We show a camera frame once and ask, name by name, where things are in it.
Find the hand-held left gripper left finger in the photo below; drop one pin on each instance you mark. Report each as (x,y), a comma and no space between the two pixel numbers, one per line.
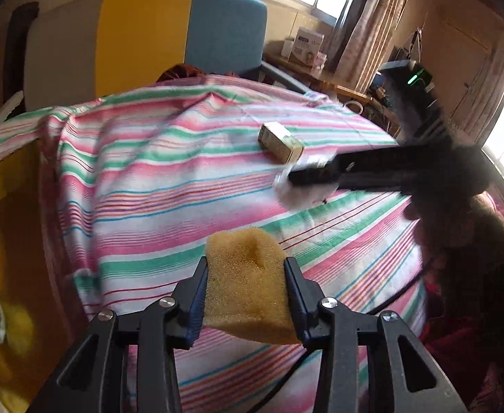
(198,309)

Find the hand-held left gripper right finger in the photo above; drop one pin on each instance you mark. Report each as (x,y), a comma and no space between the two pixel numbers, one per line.
(297,309)

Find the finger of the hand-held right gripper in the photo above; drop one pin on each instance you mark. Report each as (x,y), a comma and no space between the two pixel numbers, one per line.
(342,172)

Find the clear plastic bag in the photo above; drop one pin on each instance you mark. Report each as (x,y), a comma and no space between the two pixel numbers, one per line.
(295,195)

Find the large yellow sponge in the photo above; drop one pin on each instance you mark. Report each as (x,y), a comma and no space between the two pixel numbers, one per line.
(247,284)

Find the yellow storage bin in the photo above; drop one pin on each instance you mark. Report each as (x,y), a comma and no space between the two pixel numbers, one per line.
(19,232)

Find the small cardboard box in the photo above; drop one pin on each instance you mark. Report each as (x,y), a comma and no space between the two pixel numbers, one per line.
(280,142)

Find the beige curtain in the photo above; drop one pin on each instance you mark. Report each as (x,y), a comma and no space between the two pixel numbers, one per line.
(364,43)

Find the wooden desk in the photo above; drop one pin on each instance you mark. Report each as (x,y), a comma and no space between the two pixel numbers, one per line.
(321,77)

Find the small pink box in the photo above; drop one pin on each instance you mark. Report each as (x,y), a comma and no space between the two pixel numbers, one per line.
(321,61)

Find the striped bedsheet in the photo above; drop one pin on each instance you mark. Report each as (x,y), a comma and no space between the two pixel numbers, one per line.
(148,206)

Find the white carton box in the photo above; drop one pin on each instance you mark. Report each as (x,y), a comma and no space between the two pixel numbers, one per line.
(308,45)

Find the red cloth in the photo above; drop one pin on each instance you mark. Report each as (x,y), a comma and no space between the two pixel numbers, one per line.
(458,352)

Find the dark red garment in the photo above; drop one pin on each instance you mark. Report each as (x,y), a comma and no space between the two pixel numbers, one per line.
(181,74)

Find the grey bed rail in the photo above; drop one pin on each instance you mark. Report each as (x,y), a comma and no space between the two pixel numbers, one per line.
(282,76)

